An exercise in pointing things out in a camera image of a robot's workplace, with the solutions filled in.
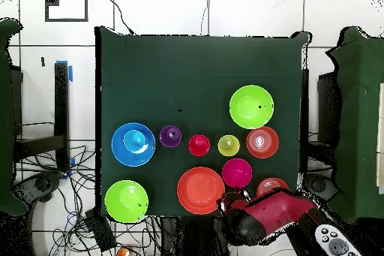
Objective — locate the pink bowl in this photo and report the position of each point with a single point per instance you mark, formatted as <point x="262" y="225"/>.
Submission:
<point x="237" y="175"/>

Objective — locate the large orange bowl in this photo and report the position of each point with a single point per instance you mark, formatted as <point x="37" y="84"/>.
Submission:
<point x="199" y="191"/>

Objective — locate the green bowl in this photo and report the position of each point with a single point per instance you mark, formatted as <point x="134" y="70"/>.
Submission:
<point x="126" y="205"/>
<point x="246" y="109"/>

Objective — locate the blue cup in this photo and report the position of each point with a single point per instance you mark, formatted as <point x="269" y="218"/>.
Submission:
<point x="135" y="140"/>

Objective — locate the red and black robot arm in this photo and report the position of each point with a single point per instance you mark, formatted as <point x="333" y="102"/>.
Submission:
<point x="279" y="208"/>

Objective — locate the small orange bowl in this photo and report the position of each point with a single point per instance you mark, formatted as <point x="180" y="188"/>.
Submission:
<point x="268" y="185"/>
<point x="262" y="149"/>

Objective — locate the yellow cup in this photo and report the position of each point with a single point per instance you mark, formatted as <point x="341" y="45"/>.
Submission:
<point x="228" y="145"/>

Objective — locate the red cup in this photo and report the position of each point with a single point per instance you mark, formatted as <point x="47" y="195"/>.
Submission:
<point x="199" y="145"/>

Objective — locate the gray chair base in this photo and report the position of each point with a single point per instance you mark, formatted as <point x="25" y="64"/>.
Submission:
<point x="318" y="185"/>

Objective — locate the purple cup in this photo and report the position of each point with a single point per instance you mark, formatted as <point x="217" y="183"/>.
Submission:
<point x="170" y="141"/>

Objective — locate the blue bowl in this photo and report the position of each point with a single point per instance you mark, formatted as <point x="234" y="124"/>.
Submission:
<point x="129" y="158"/>

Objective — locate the orange round object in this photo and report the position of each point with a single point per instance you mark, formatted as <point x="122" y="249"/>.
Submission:
<point x="123" y="253"/>

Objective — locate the dark green table cloth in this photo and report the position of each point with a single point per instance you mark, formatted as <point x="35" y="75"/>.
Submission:
<point x="195" y="72"/>

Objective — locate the black power box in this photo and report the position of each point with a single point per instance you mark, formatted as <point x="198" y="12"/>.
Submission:
<point x="100" y="232"/>

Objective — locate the green covered side table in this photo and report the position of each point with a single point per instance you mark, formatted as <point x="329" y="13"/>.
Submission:
<point x="6" y="118"/>
<point x="360" y="133"/>

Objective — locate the black chair base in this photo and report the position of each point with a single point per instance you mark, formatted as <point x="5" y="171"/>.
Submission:
<point x="39" y="185"/>

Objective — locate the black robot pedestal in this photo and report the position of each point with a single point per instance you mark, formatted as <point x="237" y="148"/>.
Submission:
<point x="195" y="238"/>

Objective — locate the black stool frame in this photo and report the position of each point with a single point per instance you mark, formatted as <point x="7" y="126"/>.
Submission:
<point x="61" y="103"/>

